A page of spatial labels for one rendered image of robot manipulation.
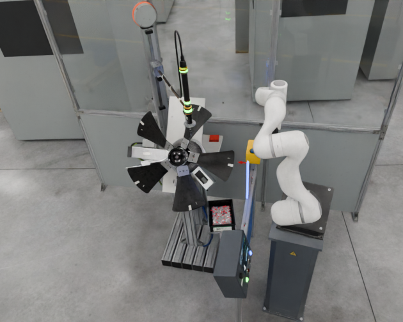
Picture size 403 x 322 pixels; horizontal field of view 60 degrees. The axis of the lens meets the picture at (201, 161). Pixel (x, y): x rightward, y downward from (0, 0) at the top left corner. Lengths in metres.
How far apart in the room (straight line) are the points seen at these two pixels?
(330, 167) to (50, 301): 2.57
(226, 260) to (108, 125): 2.02
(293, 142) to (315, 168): 1.71
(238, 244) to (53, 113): 3.34
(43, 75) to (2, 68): 0.44
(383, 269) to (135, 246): 2.12
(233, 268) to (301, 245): 0.61
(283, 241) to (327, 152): 1.14
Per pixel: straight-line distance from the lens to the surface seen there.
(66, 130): 4.68
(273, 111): 1.49
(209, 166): 2.20
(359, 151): 3.06
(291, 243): 2.14
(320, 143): 2.98
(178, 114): 2.52
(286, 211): 1.70
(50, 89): 4.40
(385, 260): 3.39
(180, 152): 2.22
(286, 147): 1.47
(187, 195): 2.27
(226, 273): 1.64
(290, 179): 1.56
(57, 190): 4.15
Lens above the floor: 2.65
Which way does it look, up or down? 41 degrees down
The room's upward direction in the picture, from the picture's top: 6 degrees counter-clockwise
